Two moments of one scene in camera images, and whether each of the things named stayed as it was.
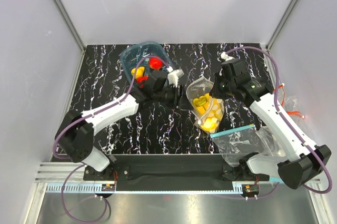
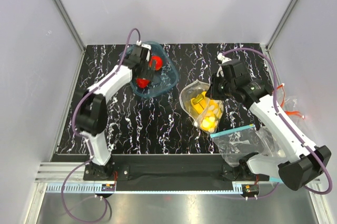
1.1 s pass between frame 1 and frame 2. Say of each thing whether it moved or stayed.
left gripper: moved
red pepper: stayed
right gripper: stayed
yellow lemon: stayed
